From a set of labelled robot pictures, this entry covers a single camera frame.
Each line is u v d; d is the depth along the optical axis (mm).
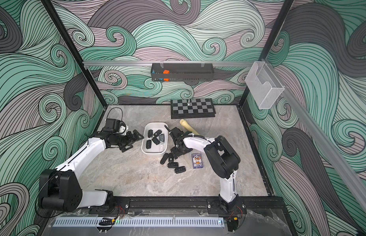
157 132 1007
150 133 1010
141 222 698
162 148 939
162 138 981
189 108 1138
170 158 898
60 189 407
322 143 520
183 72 1037
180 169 850
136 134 771
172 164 873
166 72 857
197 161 877
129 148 831
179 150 809
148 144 951
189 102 1148
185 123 1047
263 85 774
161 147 947
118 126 712
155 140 976
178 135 744
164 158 901
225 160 496
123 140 725
